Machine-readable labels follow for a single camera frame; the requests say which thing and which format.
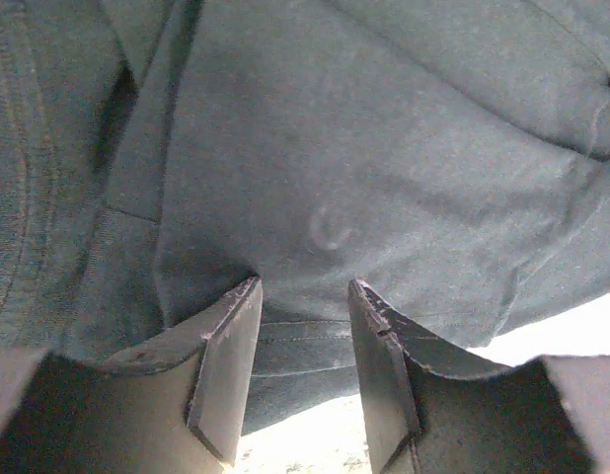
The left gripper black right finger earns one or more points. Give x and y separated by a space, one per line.
432 407

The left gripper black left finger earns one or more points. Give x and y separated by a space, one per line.
172 404

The black t shirt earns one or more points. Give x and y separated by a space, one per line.
154 154

